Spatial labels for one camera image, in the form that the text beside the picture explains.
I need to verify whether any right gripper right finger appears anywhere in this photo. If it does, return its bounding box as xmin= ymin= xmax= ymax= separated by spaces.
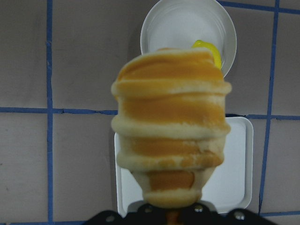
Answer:
xmin=187 ymin=202 xmax=272 ymax=225

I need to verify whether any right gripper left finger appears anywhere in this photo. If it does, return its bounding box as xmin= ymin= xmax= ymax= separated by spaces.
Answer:
xmin=86 ymin=203 xmax=150 ymax=225

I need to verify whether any bread roll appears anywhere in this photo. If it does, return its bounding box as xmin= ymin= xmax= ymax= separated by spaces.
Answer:
xmin=111 ymin=47 xmax=232 ymax=209

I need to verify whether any cream plate with lemon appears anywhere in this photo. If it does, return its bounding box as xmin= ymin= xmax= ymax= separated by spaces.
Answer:
xmin=140 ymin=0 xmax=237 ymax=75

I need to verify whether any white tray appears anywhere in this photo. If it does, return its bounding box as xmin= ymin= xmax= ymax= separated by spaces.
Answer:
xmin=115 ymin=117 xmax=253 ymax=216

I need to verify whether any yellow lemon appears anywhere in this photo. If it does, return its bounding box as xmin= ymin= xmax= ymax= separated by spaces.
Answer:
xmin=192 ymin=40 xmax=222 ymax=69

